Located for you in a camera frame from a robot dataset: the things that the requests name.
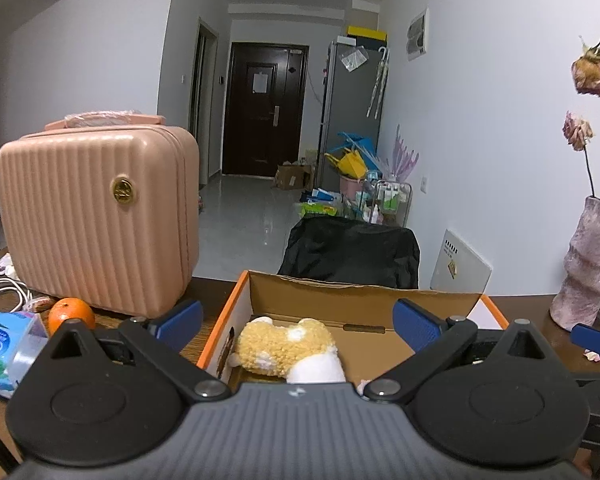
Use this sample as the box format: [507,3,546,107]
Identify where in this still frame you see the grey refrigerator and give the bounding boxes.
[316,40,388,206]

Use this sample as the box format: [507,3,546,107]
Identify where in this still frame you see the white leaning panel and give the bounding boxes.
[430,229,493,296]

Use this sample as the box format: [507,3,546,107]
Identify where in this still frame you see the pile of household packs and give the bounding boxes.
[294,187,346,218]

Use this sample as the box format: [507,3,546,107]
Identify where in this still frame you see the blue drying rack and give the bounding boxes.
[337,131,378,161]

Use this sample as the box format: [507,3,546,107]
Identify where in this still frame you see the white charging cable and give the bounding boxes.
[0,275,31,311]

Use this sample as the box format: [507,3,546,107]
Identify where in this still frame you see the yellow box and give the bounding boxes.
[347,26,388,42]

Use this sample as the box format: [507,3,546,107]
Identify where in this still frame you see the pink bin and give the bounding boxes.
[340,175,366,198]

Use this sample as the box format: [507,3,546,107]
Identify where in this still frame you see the black covered chair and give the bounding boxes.
[277,215,421,290]

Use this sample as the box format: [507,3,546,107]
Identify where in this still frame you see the blue tissue pack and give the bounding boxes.
[0,305,49,398]

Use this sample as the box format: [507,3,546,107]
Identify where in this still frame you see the storage cart with bottles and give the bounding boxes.
[362,180,413,228]

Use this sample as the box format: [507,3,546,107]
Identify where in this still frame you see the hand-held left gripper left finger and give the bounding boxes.
[45,298,231,404]

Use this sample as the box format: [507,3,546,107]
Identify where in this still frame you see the bunch of dried pink roses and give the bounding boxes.
[562,32,600,211]

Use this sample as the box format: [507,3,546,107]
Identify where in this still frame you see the brown cardboard box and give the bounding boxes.
[275,162,313,191]

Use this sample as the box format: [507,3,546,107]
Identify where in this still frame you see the white folded umbrella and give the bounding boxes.
[367,47,388,120]

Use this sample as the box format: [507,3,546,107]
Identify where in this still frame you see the side doorway frame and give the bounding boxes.
[190,17,220,191]

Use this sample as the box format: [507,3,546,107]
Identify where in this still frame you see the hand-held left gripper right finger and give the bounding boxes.
[363,297,563,404]

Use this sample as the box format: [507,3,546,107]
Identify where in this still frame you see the yellow plush toy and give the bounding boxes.
[228,316,348,385]

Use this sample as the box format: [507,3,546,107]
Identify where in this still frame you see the purple hangers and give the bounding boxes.
[380,125,421,183]

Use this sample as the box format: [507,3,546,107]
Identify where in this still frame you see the wall electrical panel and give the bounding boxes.
[406,8,429,61]

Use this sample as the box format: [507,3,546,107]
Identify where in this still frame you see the pink ceramic vase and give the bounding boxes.
[550,195,600,333]

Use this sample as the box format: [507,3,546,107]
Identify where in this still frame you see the clear plastic bag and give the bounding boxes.
[339,46,370,72]

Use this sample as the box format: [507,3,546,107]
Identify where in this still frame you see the orange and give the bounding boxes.
[48,297,96,336]

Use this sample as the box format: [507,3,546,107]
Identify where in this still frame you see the dark wooden door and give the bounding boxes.
[222,41,310,178]

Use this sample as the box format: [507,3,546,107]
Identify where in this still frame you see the orange cardboard box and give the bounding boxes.
[196,270,511,386]

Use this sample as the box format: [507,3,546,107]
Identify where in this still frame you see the pink ribbed suitcase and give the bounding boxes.
[0,110,201,320]

